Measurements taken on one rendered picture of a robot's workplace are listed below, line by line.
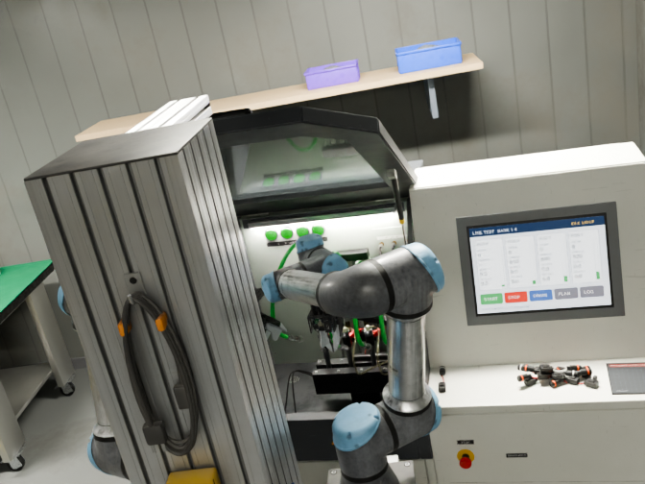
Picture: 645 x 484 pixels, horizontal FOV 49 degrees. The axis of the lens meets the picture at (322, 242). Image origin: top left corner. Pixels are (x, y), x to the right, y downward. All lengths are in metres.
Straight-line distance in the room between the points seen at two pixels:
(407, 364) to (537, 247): 0.80
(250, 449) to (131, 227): 0.45
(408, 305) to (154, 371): 0.54
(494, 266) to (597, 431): 0.56
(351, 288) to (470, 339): 0.97
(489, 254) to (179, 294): 1.30
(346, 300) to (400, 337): 0.19
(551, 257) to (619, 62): 2.30
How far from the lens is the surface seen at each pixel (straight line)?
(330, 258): 1.80
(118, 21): 4.41
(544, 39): 4.29
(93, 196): 1.14
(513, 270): 2.27
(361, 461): 1.70
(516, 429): 2.22
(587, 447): 2.27
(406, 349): 1.58
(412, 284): 1.45
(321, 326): 1.98
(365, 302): 1.41
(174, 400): 1.29
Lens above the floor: 2.24
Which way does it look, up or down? 21 degrees down
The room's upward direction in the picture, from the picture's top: 12 degrees counter-clockwise
